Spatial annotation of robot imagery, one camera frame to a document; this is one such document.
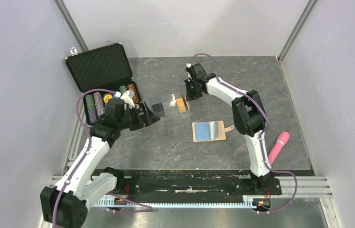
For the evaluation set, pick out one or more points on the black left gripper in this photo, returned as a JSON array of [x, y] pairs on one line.
[[146, 119]]

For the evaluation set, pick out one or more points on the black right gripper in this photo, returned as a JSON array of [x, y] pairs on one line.
[[191, 96]]

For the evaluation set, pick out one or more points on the gold credit card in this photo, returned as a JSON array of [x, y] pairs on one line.
[[182, 105]]

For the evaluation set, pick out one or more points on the beige leather card holder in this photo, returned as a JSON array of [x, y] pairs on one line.
[[210, 131]]

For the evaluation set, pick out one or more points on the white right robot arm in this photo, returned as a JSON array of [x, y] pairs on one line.
[[248, 114]]

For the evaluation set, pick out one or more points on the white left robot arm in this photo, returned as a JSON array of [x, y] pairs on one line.
[[67, 203]]

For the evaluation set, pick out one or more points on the black credit card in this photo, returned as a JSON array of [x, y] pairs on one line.
[[158, 109]]

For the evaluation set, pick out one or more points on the clear acrylic card stand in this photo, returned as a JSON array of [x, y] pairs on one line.
[[169, 103]]

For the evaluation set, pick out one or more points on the orange black poker chip stack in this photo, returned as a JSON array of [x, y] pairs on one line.
[[133, 93]]

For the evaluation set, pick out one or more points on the yellow dealer chip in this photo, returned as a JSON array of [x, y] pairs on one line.
[[107, 98]]

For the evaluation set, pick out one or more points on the green poker chip stack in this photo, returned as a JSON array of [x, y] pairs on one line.
[[90, 102]]

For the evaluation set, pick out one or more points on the black poker chip case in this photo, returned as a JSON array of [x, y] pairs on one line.
[[105, 67]]

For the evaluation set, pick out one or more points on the pink cylinder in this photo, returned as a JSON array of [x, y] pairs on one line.
[[281, 141]]

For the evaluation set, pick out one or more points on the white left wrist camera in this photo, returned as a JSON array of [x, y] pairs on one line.
[[126, 98]]

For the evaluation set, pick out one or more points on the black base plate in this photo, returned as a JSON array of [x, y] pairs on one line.
[[194, 186]]

